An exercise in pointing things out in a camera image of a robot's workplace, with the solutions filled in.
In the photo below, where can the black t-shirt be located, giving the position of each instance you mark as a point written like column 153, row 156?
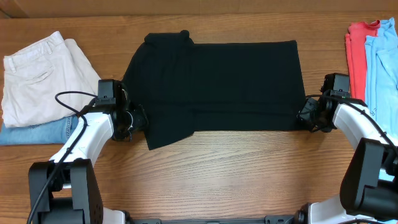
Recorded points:
column 186, row 87

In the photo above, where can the light blue t-shirt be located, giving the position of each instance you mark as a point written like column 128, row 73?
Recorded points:
column 381, row 78

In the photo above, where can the red t-shirt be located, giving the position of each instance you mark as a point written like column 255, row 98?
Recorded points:
column 356, row 55

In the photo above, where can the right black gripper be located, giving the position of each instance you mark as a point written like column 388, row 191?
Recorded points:
column 303, row 115

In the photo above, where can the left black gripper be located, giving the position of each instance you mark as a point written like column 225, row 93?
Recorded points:
column 140, row 119

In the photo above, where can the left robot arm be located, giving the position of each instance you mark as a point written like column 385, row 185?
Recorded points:
column 64, row 189

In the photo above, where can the blue folded jeans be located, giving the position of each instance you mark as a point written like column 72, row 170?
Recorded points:
column 54, row 132

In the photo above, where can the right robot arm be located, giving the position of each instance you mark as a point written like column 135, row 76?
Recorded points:
column 368, row 192

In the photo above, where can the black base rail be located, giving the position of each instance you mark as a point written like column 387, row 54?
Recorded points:
column 269, row 219

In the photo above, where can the beige folded trousers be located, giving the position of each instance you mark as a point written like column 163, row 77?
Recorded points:
column 45, row 81

